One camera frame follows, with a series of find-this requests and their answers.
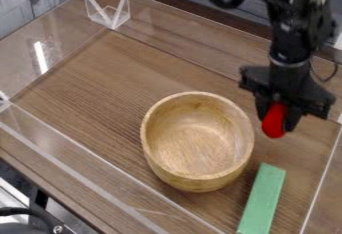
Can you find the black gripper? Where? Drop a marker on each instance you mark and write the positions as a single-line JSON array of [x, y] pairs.
[[289, 86]]

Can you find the red plush strawberry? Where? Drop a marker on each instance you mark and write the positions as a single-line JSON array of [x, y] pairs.
[[273, 121]]

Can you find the wooden bowl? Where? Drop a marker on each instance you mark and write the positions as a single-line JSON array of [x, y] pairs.
[[199, 141]]

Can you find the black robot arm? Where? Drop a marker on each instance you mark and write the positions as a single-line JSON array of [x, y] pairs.
[[303, 26]]

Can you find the green rectangular block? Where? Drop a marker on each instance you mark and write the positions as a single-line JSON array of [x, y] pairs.
[[263, 203]]

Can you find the black table leg clamp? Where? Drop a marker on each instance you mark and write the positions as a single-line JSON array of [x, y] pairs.
[[42, 218]]

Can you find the clear acrylic tray wall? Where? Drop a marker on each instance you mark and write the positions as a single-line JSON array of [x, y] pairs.
[[81, 83]]

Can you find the clear acrylic corner bracket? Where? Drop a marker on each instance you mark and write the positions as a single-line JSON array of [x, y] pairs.
[[109, 16]]

